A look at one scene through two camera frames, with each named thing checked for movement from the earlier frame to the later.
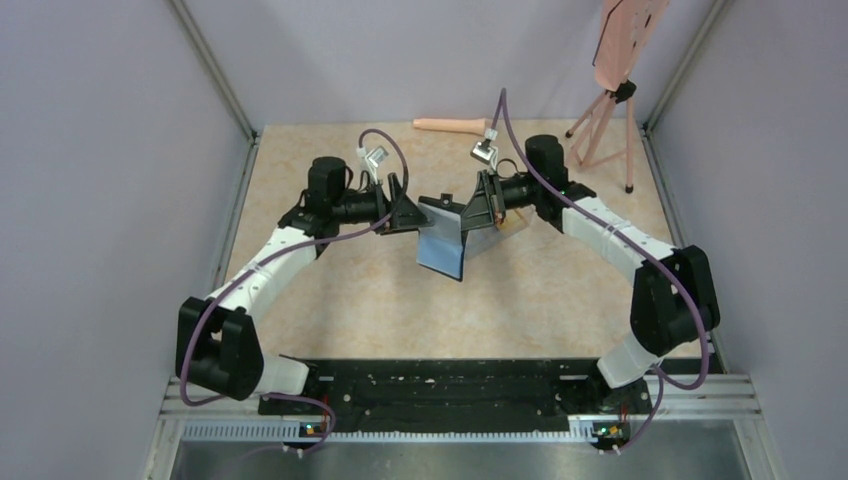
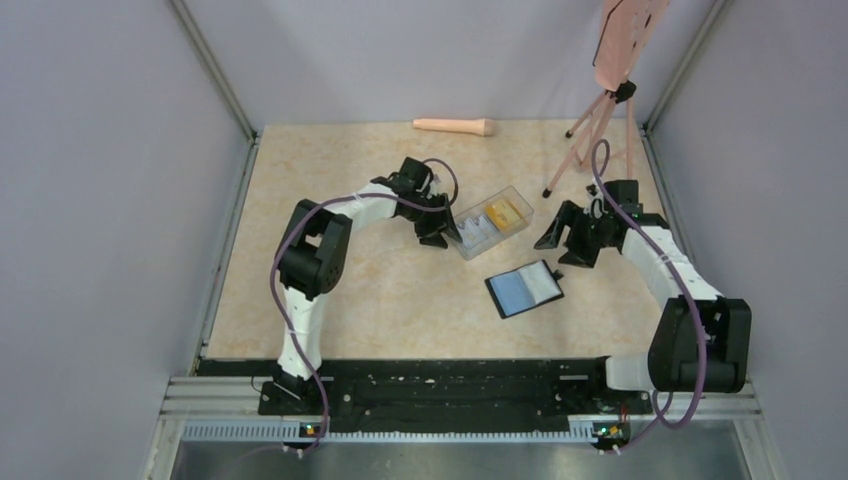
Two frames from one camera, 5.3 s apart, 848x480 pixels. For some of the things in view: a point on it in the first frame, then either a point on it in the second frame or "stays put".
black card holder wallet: (439, 247) → (516, 290)
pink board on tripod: (626, 28) stays put
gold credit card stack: (512, 221) stays put
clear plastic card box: (480, 241) stays put
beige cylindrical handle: (475, 126) stays put
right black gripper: (487, 207) → (570, 214)
